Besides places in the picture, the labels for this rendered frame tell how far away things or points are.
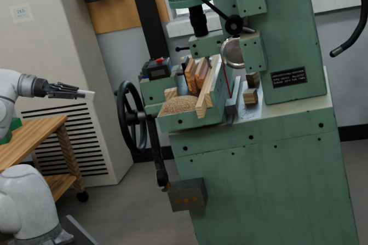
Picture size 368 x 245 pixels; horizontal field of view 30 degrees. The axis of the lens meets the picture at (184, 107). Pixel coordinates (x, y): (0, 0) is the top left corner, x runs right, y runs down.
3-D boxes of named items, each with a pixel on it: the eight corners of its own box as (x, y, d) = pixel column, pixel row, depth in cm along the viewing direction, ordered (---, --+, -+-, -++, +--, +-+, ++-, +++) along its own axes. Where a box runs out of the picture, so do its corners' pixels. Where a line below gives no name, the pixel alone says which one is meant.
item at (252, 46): (247, 65, 239) (240, 33, 235) (267, 62, 237) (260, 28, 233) (246, 74, 230) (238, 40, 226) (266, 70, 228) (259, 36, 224)
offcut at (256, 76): (252, 81, 273) (250, 71, 271) (260, 81, 270) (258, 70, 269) (247, 85, 270) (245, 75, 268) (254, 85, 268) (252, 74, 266)
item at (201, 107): (216, 62, 274) (213, 52, 273) (220, 60, 274) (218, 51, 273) (197, 118, 219) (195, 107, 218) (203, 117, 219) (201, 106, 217)
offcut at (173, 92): (178, 98, 243) (176, 89, 242) (166, 101, 244) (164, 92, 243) (178, 95, 246) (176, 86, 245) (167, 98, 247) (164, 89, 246)
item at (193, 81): (199, 74, 264) (196, 62, 263) (203, 73, 264) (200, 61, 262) (192, 93, 244) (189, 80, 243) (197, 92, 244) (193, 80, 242)
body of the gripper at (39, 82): (32, 81, 265) (55, 85, 264) (39, 74, 272) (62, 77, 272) (32, 99, 267) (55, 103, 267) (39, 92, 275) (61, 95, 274)
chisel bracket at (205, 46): (195, 57, 255) (190, 36, 253) (232, 50, 252) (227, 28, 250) (193, 64, 249) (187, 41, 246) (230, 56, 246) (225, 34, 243)
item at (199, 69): (205, 68, 270) (202, 54, 268) (209, 67, 269) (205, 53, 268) (198, 89, 247) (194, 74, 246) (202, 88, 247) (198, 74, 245)
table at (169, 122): (164, 80, 290) (160, 66, 288) (234, 66, 283) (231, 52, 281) (134, 138, 234) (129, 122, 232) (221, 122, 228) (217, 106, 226)
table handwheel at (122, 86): (114, 143, 246) (141, 164, 272) (168, 133, 242) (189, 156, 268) (111, 70, 257) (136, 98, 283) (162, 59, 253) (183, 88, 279)
